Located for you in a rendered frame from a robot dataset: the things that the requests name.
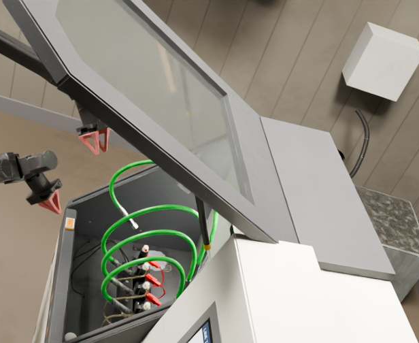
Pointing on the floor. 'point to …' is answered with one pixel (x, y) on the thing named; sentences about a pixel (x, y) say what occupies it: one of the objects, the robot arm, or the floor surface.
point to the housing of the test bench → (337, 233)
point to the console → (256, 297)
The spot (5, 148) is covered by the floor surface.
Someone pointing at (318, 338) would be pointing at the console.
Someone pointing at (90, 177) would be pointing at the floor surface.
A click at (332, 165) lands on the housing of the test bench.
